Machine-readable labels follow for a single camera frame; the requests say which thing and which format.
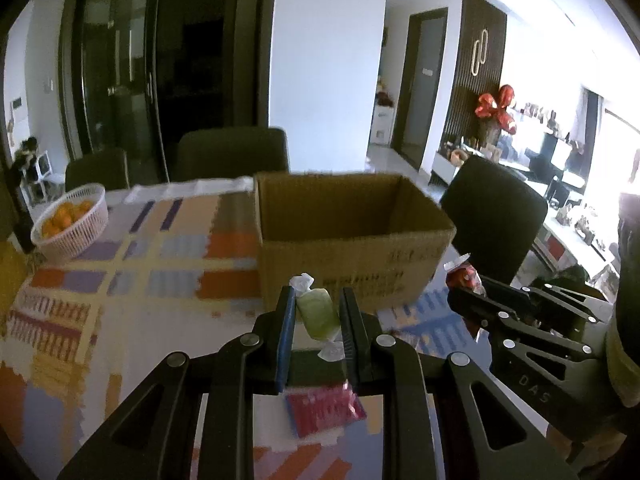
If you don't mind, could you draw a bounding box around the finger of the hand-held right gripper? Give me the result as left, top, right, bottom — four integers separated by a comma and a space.
477, 277, 603, 342
446, 286, 597, 362

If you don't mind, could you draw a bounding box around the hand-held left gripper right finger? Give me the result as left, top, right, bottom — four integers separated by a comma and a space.
339, 287, 582, 480

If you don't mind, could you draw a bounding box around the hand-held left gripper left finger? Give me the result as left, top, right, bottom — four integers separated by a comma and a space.
56, 285, 298, 480

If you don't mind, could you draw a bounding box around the dark red candy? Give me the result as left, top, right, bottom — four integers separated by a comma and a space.
443, 253, 487, 297

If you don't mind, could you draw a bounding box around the pale green candy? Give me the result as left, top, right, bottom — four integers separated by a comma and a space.
289, 273, 346, 363

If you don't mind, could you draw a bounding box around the brown cardboard box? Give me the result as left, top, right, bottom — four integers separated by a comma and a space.
252, 171, 457, 317

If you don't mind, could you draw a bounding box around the person's right forearm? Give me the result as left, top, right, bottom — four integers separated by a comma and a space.
605, 200, 640, 408

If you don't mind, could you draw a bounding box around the red snack packet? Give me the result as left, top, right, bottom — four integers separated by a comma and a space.
285, 382, 367, 438

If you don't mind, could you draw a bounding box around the dark upholstered chair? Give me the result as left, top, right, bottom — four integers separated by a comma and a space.
65, 147, 131, 192
440, 155, 549, 286
176, 127, 290, 181

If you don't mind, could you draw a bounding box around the patterned table mat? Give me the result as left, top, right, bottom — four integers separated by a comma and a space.
0, 187, 546, 480

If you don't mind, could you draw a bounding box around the black monitor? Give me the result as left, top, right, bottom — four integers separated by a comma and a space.
530, 135, 571, 181

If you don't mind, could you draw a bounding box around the white table cover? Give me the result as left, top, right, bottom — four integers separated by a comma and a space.
122, 176, 254, 206

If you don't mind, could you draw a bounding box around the white basket of oranges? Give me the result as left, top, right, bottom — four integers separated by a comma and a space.
31, 183, 109, 263

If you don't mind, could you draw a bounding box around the dark framed interior door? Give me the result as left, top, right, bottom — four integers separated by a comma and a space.
390, 8, 448, 170

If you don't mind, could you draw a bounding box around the pile of oranges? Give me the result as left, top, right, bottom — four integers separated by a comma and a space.
41, 201, 96, 237

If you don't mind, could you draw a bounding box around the yellow woven tissue box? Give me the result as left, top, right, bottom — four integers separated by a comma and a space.
0, 242, 31, 311

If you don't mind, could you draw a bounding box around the dark glass sliding door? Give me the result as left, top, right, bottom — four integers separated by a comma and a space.
60, 0, 276, 183

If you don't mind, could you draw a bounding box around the black and white figurine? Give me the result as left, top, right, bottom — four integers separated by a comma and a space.
7, 136, 41, 256

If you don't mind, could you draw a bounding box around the gold loop wall ornament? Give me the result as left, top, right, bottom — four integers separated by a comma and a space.
470, 31, 489, 77

